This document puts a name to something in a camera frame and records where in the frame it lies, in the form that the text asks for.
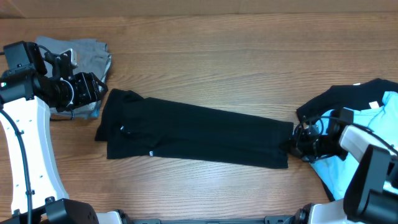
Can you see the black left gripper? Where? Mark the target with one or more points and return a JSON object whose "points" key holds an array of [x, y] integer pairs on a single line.
{"points": [[90, 93]]}

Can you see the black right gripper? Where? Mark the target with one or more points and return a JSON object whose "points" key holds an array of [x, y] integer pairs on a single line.
{"points": [[296, 147]]}

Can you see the black t-shirt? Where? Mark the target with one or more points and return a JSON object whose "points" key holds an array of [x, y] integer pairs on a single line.
{"points": [[135, 126]]}

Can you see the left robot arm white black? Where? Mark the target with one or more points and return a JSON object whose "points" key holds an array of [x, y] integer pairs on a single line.
{"points": [[35, 82]]}

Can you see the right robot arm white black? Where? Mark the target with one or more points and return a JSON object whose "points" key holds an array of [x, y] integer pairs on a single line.
{"points": [[371, 196]]}

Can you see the folded grey shorts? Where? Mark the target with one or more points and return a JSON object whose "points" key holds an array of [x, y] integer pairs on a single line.
{"points": [[93, 56]]}

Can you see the light blue garment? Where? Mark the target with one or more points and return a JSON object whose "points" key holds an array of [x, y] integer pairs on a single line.
{"points": [[337, 174]]}

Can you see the black garment under pile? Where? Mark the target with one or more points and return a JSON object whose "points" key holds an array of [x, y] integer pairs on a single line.
{"points": [[374, 104]]}

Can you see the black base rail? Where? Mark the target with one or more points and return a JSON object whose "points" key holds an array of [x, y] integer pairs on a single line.
{"points": [[281, 219]]}

